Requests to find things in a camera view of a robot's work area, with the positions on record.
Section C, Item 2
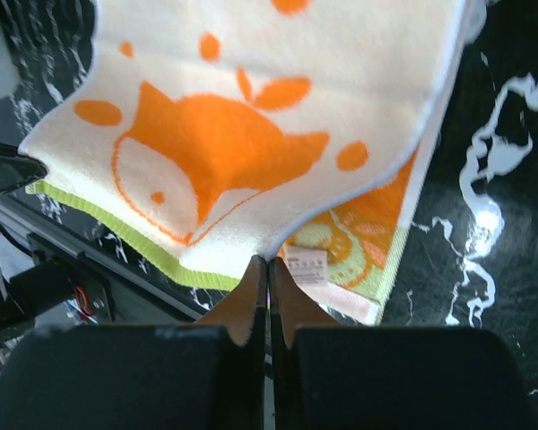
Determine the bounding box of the white care label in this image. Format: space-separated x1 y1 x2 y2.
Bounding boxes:
284 246 328 287

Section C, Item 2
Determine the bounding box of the aluminium rail front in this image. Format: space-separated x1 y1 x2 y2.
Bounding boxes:
0 194 222 323

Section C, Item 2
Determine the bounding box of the orange patterned cloth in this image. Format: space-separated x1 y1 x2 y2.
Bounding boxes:
20 1 474 325

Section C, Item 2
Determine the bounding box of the black marble pattern mat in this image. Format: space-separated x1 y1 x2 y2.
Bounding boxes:
0 1 538 417

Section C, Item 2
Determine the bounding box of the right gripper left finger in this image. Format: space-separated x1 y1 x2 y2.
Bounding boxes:
0 256 267 429

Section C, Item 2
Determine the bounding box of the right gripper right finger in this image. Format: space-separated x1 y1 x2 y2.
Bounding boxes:
268 259 538 429

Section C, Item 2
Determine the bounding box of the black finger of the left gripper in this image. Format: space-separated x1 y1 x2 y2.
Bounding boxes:
0 142 48 197

